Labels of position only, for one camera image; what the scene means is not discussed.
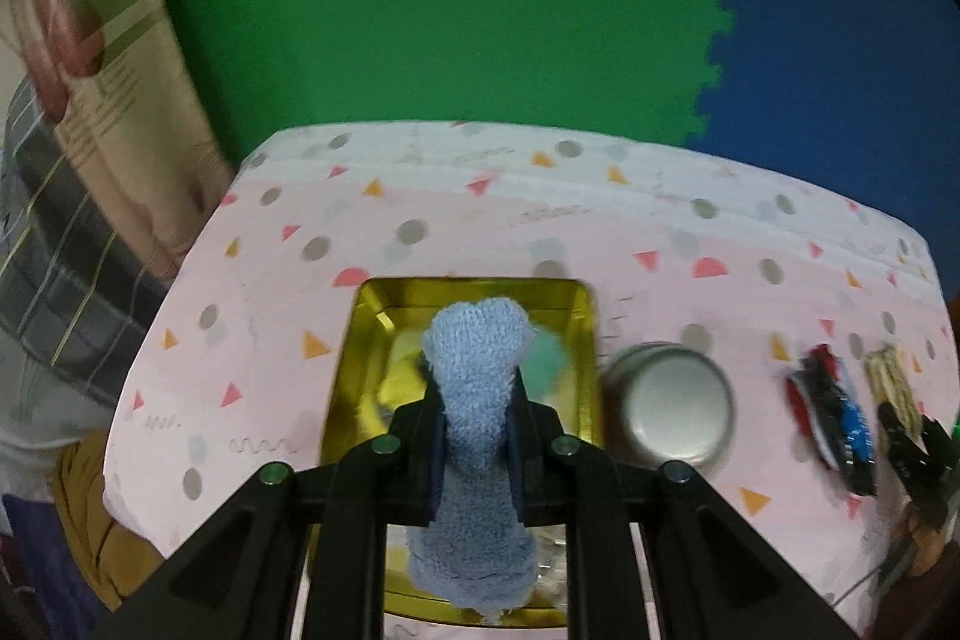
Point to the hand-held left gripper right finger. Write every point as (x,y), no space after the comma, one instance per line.
(517,452)

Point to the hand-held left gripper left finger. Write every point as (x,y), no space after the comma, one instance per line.
(433,452)

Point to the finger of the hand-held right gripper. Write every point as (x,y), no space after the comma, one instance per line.
(900,445)
(939,441)

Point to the light blue fuzzy sock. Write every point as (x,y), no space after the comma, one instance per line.
(476,370)

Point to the teal fluffy cloth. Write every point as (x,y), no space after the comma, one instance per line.
(544,359)

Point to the gold tin box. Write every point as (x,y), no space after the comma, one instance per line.
(360,385)

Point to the black and blue plastic packet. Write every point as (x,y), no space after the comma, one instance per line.
(844,441)

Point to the beige knitted cloth bundle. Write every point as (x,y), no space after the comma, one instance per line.
(889,385)

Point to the steel bowl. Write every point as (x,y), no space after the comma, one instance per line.
(675,400)

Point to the pink patterned tablecloth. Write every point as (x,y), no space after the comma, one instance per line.
(450,220)

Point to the mustard cloth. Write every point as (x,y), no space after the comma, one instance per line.
(90,520)

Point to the blue foam mat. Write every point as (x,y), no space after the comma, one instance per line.
(840,48)

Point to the grey plaid cloth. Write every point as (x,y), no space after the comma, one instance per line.
(45,265)

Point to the printed cardboard box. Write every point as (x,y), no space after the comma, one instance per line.
(112,108)

